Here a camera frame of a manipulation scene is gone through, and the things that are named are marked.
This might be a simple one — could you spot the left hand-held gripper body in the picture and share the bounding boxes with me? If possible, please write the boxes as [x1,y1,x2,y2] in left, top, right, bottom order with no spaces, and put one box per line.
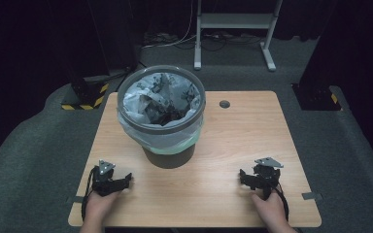
[91,159,120,198]

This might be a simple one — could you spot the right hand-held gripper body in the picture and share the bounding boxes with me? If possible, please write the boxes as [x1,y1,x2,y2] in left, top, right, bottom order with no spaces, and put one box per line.
[253,156,285,200]

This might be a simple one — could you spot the dark ribbed trash can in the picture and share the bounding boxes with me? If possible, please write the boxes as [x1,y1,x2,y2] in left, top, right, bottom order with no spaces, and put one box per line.
[141,144,197,170]

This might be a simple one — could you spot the grey plastic trash can ring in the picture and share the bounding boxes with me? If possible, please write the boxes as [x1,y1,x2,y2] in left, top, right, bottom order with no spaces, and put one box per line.
[117,65,207,136]

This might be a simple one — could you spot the translucent printed trash bag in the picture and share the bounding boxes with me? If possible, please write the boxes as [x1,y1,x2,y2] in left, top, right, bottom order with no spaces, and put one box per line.
[118,71,205,155]

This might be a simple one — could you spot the person's left hand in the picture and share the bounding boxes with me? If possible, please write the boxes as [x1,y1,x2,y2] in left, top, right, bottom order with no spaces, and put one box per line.
[83,186,132,223]

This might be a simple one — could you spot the person's right hand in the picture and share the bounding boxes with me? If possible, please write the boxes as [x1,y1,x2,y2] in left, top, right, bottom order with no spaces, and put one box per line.
[251,189,289,228]

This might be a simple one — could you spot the grey tape piece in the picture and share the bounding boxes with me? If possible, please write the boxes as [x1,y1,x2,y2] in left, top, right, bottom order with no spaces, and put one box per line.
[301,191,323,201]
[66,195,85,205]

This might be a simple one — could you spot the black yellow striped stand base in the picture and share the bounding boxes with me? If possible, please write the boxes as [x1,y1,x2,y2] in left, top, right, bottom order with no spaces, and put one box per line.
[291,83,343,112]
[60,75,110,112]

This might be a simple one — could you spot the grey metal stand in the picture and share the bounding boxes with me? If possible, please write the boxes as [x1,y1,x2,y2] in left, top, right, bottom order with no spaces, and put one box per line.
[193,0,285,73]

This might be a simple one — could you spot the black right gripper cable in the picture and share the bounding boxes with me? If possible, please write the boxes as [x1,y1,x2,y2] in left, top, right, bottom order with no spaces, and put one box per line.
[275,183,290,221]

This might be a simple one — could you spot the black floor cables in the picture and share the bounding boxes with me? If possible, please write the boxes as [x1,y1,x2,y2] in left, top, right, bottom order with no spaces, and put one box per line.
[171,31,264,52]

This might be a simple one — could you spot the white floor cable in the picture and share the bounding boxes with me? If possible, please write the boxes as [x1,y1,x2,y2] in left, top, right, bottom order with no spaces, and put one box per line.
[141,0,198,50]

